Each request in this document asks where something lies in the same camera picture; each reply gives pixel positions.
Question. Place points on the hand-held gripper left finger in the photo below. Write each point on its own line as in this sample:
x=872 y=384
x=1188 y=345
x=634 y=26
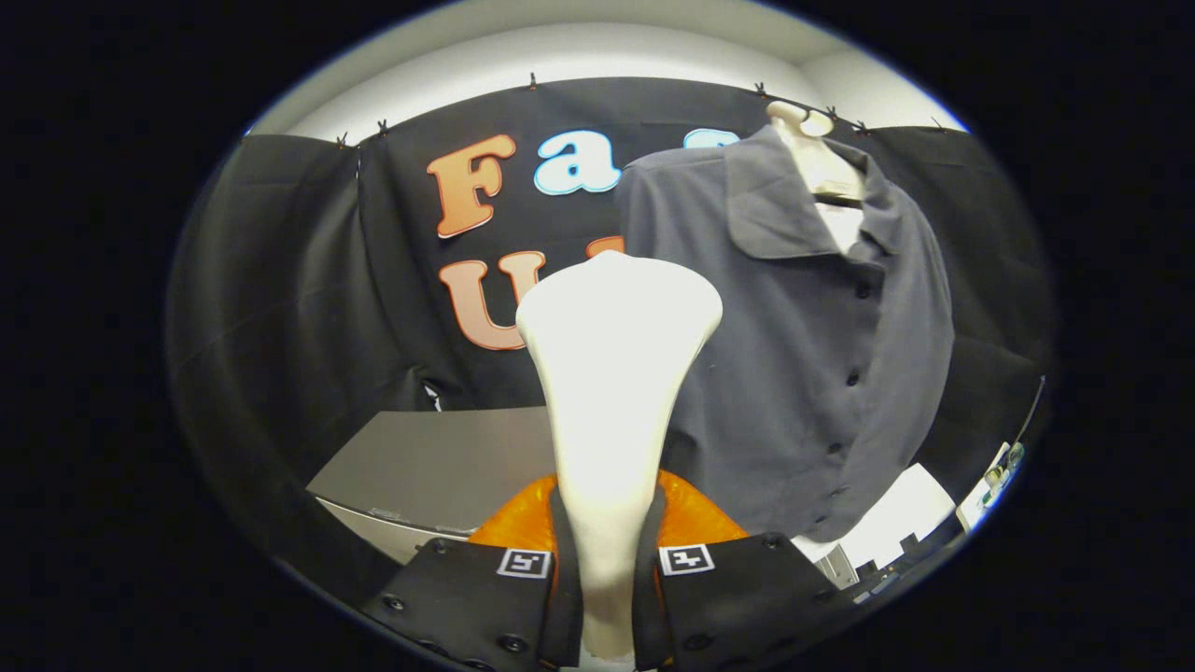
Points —
x=565 y=579

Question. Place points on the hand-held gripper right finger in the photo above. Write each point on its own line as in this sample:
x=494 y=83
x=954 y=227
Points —
x=651 y=579

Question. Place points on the white garment steamer head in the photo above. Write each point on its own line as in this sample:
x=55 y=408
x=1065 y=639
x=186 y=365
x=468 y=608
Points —
x=611 y=373

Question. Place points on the dark grey button shirt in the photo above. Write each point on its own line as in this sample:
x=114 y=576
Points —
x=794 y=373

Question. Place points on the cream clothes hanger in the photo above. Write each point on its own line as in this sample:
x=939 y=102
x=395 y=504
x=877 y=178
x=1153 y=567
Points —
x=822 y=163

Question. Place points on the grey cabinet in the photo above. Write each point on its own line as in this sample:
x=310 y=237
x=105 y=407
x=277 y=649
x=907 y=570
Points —
x=448 y=467

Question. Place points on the white paper sheet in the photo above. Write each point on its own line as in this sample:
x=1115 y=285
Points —
x=896 y=513

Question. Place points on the white side shelf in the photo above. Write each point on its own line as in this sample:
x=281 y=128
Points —
x=980 y=499

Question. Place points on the row of black clips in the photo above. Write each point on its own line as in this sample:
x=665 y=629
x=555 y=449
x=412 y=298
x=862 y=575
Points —
x=760 y=90

